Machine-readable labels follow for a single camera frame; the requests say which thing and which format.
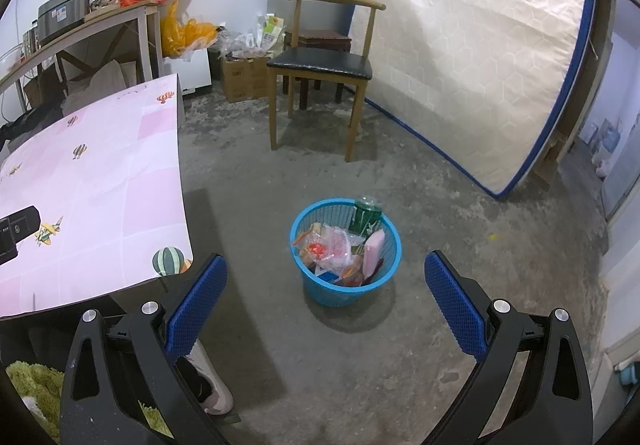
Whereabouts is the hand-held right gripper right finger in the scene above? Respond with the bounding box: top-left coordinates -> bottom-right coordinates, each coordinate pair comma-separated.
422,250 -> 593,445

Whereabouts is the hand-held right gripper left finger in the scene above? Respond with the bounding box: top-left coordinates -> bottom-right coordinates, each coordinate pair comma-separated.
59,252 -> 231,445

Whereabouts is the pink sponge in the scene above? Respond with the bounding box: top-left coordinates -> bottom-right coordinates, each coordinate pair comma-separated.
362,229 -> 387,283

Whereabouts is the blue plastic basket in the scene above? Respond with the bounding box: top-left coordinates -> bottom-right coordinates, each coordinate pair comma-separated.
290,197 -> 402,308

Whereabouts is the green plastic bottle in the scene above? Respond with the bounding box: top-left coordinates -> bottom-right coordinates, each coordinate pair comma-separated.
348,195 -> 383,236

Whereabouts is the clear bag with red print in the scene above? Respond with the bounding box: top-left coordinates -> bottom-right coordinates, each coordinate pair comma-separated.
300,224 -> 353,271

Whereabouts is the pink shoe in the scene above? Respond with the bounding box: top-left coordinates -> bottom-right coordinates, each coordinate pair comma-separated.
185,340 -> 235,416

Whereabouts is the black cloth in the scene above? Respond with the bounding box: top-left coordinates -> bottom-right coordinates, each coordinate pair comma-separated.
0,105 -> 66,146

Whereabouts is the green fluffy clothing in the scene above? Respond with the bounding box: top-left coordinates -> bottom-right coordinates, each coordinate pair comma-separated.
5,360 -> 171,445

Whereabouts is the white sack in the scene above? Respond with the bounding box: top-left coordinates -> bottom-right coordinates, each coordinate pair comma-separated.
62,60 -> 146,110

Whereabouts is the wooden board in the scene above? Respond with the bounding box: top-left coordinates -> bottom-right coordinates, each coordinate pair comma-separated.
530,0 -> 621,188

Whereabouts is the grey rice cooker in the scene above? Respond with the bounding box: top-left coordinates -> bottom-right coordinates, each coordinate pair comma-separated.
37,0 -> 92,46

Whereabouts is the brown cardboard box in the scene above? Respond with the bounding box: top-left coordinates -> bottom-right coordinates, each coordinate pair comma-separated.
220,54 -> 273,103

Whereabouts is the white-framed wooden desk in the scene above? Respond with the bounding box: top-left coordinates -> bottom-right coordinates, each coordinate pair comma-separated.
0,0 -> 163,126

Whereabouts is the white storage box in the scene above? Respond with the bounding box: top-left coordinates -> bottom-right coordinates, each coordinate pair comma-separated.
177,47 -> 212,96

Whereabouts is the beige mattress with blue edge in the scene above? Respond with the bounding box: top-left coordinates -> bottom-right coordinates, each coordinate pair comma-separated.
350,0 -> 598,200

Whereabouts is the yellow plastic bag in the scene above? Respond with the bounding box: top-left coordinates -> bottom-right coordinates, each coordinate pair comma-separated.
160,0 -> 221,58

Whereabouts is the pile of clear plastic bags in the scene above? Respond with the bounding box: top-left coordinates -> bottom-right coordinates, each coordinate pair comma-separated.
212,12 -> 286,60

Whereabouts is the wooden chair with black seat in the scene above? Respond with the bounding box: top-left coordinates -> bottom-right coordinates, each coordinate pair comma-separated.
266,0 -> 387,163

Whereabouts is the green and white carton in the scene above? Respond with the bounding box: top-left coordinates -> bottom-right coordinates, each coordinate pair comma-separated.
257,14 -> 283,48

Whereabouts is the dark wooden stool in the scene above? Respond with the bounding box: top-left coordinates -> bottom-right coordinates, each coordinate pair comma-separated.
282,29 -> 353,112

